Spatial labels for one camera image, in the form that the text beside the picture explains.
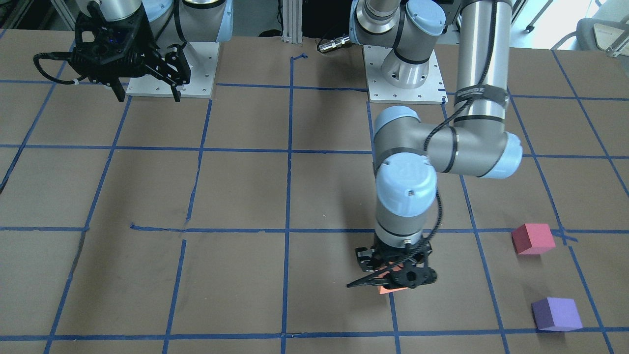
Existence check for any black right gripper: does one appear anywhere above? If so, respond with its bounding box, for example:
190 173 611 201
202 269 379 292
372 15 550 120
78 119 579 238
69 7 191 102

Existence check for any orange foam cube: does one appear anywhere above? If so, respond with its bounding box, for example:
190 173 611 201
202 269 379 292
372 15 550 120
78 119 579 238
377 266 409 295

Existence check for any purple foam cube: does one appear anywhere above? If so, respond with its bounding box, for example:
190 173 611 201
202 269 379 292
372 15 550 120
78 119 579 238
532 296 583 332

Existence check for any aluminium frame post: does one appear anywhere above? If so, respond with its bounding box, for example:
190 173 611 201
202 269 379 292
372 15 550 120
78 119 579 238
281 0 303 46

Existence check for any grey office chair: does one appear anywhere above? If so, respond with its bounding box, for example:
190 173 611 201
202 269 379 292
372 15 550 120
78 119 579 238
552 16 629 58

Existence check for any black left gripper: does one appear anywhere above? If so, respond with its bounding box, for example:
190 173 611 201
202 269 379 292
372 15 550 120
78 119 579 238
346 238 437 289

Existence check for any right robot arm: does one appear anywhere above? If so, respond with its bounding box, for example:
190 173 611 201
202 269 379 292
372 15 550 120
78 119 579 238
68 0 234 101

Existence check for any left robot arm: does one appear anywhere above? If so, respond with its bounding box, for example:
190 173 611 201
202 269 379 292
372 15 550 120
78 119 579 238
348 0 523 291

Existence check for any silver cable connector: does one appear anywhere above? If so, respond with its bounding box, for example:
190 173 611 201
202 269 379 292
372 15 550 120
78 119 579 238
317 34 352 54

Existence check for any pink foam cube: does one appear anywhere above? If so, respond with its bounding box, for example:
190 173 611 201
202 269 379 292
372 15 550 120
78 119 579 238
511 223 556 255

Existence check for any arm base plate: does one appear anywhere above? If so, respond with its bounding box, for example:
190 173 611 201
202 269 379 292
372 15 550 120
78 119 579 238
126 42 222 98
363 46 449 105

